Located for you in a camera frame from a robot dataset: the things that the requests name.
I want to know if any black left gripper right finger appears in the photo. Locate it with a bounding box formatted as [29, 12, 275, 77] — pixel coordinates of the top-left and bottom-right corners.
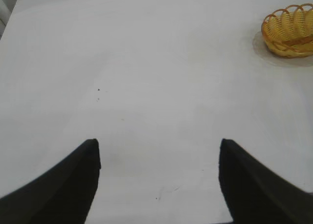
[218, 138, 313, 224]

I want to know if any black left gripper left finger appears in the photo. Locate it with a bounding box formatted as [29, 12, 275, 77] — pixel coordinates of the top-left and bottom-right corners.
[0, 138, 102, 224]

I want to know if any clear round plastic mat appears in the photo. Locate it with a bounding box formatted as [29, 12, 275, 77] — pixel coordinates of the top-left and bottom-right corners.
[252, 30, 313, 68]

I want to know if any yellow woven wicker basket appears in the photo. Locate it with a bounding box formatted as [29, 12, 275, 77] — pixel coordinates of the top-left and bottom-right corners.
[261, 2, 313, 59]

